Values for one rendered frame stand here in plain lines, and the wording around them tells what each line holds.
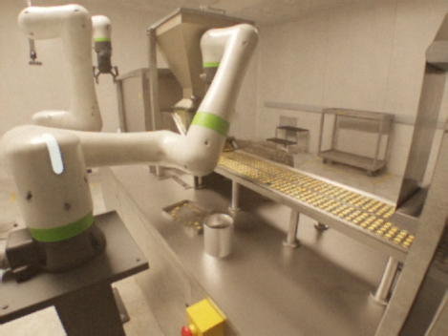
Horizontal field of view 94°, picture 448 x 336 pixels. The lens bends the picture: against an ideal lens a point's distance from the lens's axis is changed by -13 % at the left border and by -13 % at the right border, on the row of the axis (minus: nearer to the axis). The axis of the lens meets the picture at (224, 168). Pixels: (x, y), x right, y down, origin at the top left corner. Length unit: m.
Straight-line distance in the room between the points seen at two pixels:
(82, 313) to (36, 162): 0.34
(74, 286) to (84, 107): 0.75
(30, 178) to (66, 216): 0.09
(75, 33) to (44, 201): 0.76
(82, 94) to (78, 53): 0.15
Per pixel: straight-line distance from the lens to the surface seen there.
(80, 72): 1.09
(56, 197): 0.47
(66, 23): 1.12
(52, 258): 0.54
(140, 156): 0.74
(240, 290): 0.60
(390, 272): 0.61
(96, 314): 0.64
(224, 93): 0.75
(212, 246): 0.66
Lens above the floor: 1.23
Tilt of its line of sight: 18 degrees down
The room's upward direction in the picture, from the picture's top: straight up
